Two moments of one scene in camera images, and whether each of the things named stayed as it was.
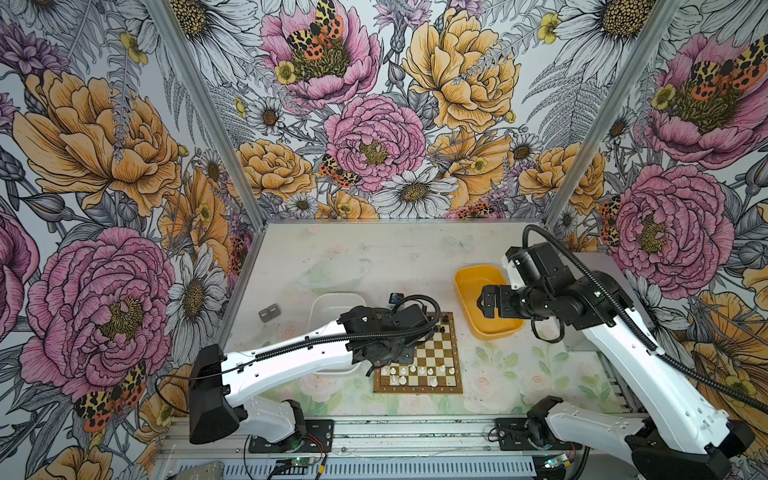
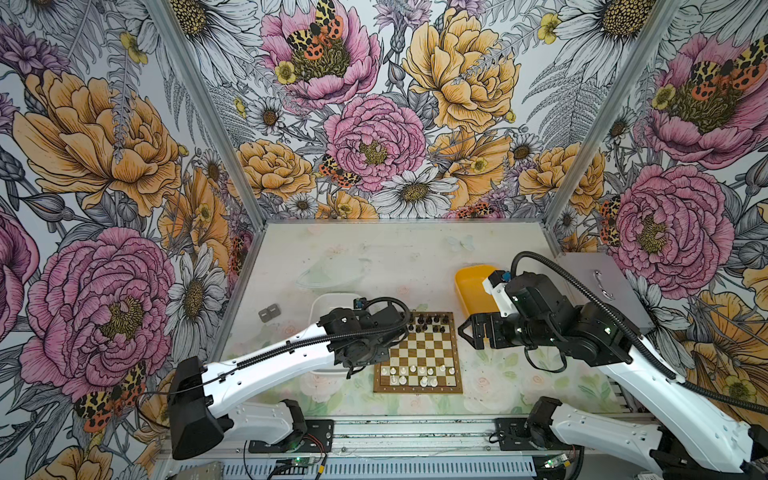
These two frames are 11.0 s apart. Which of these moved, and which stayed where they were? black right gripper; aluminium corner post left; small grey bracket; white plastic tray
Moved: black right gripper
Stayed: aluminium corner post left; small grey bracket; white plastic tray
